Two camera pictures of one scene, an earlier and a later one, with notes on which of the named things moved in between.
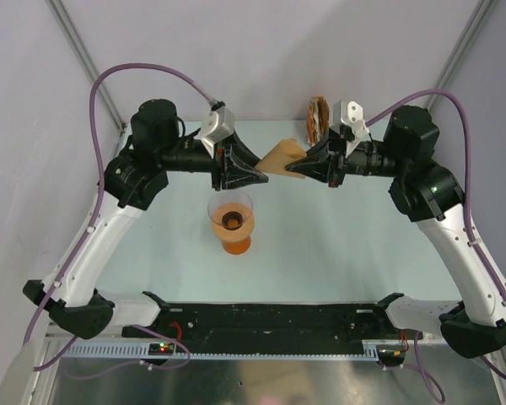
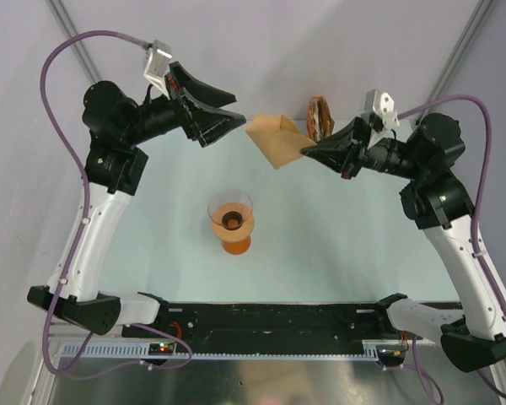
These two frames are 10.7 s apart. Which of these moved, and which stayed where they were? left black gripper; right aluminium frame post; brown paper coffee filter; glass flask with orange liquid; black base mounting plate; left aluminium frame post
Moved: brown paper coffee filter; left black gripper
Stayed: left aluminium frame post; black base mounting plate; glass flask with orange liquid; right aluminium frame post
